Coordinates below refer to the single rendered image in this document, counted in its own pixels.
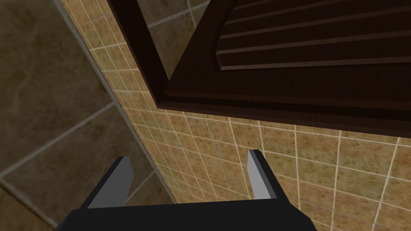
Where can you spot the dark brown louvered door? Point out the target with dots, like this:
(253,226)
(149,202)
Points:
(289,80)

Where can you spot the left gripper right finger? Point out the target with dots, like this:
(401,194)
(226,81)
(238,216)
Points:
(261,179)

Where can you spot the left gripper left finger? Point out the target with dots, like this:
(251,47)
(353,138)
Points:
(112,187)

